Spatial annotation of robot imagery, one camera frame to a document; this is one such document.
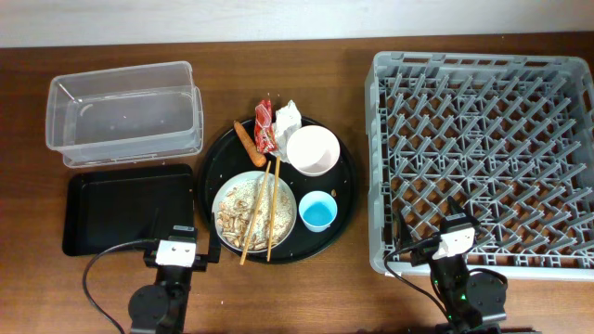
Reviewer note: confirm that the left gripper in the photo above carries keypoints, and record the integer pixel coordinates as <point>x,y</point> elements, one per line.
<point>200,263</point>

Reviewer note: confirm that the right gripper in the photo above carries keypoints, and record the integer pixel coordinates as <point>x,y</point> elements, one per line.
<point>424,250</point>

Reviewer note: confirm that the wooden chopstick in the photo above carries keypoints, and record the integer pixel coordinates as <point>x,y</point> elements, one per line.
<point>248,240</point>
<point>273,211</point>

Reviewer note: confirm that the orange carrot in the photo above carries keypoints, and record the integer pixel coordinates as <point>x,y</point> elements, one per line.
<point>257,158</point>

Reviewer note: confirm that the blue cup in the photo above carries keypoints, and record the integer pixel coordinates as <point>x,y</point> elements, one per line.
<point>318,210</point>

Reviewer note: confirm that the red snack wrapper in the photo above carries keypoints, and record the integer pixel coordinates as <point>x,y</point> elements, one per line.
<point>263,131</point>

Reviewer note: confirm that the white tissue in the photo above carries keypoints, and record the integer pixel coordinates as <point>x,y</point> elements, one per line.
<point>288,121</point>

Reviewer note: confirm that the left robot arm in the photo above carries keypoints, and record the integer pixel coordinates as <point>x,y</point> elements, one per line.
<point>161,307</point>

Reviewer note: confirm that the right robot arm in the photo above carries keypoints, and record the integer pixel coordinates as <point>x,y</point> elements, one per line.
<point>472,301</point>

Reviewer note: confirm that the grey dishwasher rack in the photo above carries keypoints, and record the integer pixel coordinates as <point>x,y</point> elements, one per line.
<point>509,137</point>

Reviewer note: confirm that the grey plate with food scraps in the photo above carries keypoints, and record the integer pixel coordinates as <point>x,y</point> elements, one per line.
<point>233,206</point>

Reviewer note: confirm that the round black tray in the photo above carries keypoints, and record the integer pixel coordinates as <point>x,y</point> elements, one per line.
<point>227,158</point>

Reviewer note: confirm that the black rectangular tray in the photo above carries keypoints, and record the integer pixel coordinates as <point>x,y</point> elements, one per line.
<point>108,208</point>

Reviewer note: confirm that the clear plastic bin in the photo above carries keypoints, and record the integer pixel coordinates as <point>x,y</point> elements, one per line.
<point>130,114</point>

